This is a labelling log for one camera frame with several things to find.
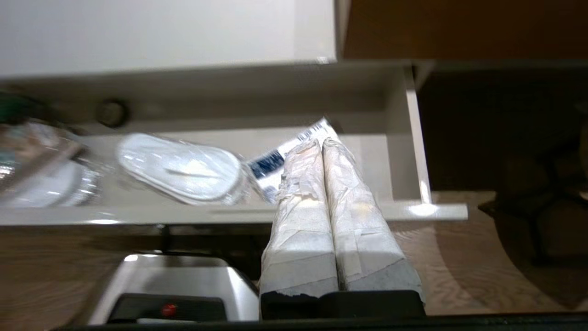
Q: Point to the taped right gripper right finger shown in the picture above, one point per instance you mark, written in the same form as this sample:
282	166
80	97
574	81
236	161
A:
363	239

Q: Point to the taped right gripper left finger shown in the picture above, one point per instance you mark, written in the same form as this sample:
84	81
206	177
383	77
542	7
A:
301	230

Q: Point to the white tissue pack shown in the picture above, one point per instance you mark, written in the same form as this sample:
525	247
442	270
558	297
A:
271	163

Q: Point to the white slippers with paper tag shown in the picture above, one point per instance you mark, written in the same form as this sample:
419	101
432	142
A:
183	170

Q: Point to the black tape roll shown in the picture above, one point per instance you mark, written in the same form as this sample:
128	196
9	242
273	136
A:
111	113

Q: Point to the green label snack bag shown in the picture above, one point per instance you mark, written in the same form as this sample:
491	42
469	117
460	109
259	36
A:
32	147

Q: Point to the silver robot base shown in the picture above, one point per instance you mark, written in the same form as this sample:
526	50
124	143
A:
174	276

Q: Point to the cream white drawer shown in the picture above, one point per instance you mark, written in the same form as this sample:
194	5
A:
367	105

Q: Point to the black chair base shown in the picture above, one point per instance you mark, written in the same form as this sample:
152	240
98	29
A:
542	216

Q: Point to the wooden side cabinet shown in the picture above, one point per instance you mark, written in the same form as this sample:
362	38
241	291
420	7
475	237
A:
459	27

